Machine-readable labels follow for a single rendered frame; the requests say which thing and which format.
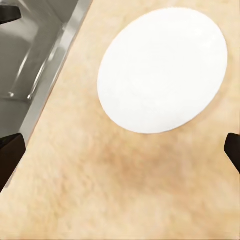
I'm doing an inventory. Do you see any saucer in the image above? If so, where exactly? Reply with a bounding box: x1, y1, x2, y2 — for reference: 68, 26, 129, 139
97, 7, 228, 134

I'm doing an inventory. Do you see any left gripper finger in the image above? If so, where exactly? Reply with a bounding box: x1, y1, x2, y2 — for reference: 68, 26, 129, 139
0, 5, 22, 25

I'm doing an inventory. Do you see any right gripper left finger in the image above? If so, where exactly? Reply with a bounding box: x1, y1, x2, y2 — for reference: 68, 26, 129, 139
0, 133, 26, 193

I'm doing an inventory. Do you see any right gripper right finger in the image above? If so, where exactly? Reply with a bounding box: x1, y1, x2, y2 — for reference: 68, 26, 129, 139
224, 133, 240, 172

